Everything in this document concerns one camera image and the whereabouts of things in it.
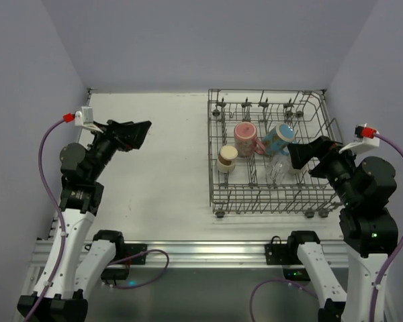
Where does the blue butterfly mug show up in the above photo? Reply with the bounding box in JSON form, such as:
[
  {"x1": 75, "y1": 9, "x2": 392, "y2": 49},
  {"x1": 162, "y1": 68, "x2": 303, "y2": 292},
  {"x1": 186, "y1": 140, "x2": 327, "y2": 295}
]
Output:
[{"x1": 261, "y1": 123, "x2": 295, "y2": 156}]

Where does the pink patterned mug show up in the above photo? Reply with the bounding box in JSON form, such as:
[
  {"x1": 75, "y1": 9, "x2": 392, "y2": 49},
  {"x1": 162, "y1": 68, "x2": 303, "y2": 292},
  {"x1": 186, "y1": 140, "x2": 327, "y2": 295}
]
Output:
[{"x1": 234, "y1": 121, "x2": 266, "y2": 157}]

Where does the cream and brown cup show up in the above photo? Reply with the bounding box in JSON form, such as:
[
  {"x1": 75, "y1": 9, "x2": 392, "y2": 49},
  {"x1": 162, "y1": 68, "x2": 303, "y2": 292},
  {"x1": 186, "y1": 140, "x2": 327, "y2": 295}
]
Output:
[{"x1": 216, "y1": 145, "x2": 238, "y2": 173}]

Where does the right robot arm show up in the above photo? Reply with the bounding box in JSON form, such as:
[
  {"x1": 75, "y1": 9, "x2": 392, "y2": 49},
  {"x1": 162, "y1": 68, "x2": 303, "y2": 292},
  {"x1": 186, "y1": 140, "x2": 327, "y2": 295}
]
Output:
[{"x1": 287, "y1": 136, "x2": 398, "y2": 321}]

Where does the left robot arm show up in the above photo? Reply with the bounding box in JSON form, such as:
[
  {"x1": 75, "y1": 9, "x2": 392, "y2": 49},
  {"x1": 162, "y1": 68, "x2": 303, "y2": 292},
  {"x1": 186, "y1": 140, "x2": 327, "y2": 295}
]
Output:
[{"x1": 17, "y1": 120, "x2": 152, "y2": 321}]

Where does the beige plastic cup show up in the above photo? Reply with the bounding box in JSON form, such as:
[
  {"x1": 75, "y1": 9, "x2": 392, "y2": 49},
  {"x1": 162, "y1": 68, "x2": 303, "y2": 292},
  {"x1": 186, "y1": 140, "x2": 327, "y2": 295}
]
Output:
[{"x1": 288, "y1": 166, "x2": 306, "y2": 175}]

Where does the clear drinking glass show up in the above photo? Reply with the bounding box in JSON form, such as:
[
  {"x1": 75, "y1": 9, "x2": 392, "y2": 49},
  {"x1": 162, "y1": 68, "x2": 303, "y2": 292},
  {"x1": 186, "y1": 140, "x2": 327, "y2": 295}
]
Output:
[{"x1": 265, "y1": 154, "x2": 290, "y2": 185}]

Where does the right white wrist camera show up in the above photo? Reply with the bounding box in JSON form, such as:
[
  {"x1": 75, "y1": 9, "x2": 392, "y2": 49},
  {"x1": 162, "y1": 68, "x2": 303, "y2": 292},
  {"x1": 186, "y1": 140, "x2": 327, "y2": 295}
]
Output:
[{"x1": 339, "y1": 123, "x2": 380, "y2": 155}]

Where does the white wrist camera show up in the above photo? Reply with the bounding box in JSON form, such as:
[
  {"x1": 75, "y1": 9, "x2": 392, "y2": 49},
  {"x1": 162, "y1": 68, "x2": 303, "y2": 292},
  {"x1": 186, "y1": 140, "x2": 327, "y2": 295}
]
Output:
[
  {"x1": 339, "y1": 123, "x2": 380, "y2": 155},
  {"x1": 74, "y1": 106, "x2": 103, "y2": 133}
]

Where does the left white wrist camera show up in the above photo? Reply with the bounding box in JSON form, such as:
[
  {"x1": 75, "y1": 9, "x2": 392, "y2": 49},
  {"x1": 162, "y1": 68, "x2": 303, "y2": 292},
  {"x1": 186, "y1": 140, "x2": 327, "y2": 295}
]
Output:
[{"x1": 74, "y1": 106, "x2": 103, "y2": 133}]

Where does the grey wire dish rack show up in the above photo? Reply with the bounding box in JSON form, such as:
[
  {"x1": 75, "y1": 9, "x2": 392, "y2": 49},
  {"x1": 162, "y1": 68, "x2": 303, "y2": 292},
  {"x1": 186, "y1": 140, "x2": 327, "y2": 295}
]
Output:
[{"x1": 208, "y1": 89, "x2": 340, "y2": 218}]

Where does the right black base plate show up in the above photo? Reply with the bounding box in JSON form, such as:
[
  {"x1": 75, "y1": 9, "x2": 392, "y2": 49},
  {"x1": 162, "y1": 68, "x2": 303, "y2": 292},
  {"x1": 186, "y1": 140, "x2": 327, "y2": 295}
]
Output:
[{"x1": 264, "y1": 235, "x2": 289, "y2": 266}]

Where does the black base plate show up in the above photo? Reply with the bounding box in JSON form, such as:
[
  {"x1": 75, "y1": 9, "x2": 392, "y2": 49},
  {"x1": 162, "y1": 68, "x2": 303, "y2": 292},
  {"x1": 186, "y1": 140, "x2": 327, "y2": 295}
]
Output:
[
  {"x1": 264, "y1": 235, "x2": 289, "y2": 266},
  {"x1": 123, "y1": 243, "x2": 148, "y2": 266}
]

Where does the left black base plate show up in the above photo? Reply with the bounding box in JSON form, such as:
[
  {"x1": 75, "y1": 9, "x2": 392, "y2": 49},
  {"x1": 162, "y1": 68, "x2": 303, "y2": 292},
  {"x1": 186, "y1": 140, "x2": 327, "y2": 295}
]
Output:
[{"x1": 123, "y1": 243, "x2": 148, "y2": 266}]

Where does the aluminium mounting rail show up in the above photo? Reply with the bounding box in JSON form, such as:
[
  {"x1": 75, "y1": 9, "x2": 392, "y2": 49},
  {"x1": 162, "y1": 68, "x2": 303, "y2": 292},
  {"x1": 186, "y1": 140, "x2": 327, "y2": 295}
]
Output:
[{"x1": 29, "y1": 240, "x2": 348, "y2": 269}]

